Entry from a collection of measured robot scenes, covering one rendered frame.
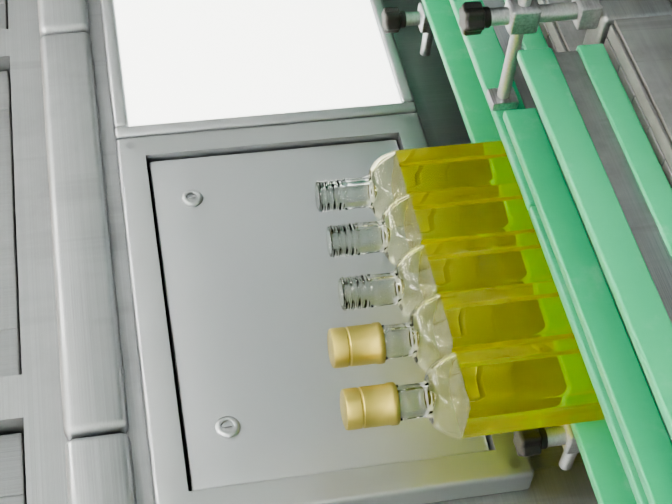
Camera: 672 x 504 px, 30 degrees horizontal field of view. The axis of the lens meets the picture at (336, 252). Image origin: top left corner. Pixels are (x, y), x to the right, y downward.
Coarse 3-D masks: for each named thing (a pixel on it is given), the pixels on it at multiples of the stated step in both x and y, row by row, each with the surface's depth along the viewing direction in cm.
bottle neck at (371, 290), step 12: (348, 276) 109; (360, 276) 109; (372, 276) 109; (384, 276) 109; (348, 288) 108; (360, 288) 108; (372, 288) 108; (384, 288) 109; (396, 288) 109; (348, 300) 108; (360, 300) 108; (372, 300) 109; (384, 300) 109; (396, 300) 109
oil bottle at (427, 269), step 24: (456, 240) 111; (480, 240) 111; (504, 240) 111; (528, 240) 111; (408, 264) 109; (432, 264) 108; (456, 264) 109; (480, 264) 109; (504, 264) 109; (528, 264) 109; (408, 288) 108; (432, 288) 107; (456, 288) 107; (408, 312) 109
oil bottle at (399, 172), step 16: (464, 144) 118; (480, 144) 118; (496, 144) 118; (384, 160) 116; (400, 160) 116; (416, 160) 116; (432, 160) 117; (448, 160) 117; (464, 160) 117; (480, 160) 117; (496, 160) 117; (368, 176) 117; (384, 176) 115; (400, 176) 115; (416, 176) 115; (432, 176) 115; (448, 176) 115; (464, 176) 116; (480, 176) 116; (496, 176) 116; (512, 176) 116; (384, 192) 115; (400, 192) 114; (416, 192) 114; (384, 208) 116
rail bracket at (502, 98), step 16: (512, 0) 111; (528, 0) 110; (576, 0) 112; (592, 0) 111; (464, 16) 110; (480, 16) 109; (496, 16) 110; (512, 16) 110; (528, 16) 110; (544, 16) 111; (560, 16) 111; (576, 16) 112; (592, 16) 111; (464, 32) 111; (480, 32) 111; (512, 32) 111; (528, 32) 112; (512, 48) 114; (512, 64) 115; (512, 80) 117; (496, 96) 119; (512, 96) 119
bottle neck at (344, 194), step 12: (324, 180) 117; (336, 180) 116; (348, 180) 116; (360, 180) 116; (324, 192) 115; (336, 192) 115; (348, 192) 116; (360, 192) 116; (324, 204) 116; (336, 204) 116; (348, 204) 116; (360, 204) 116
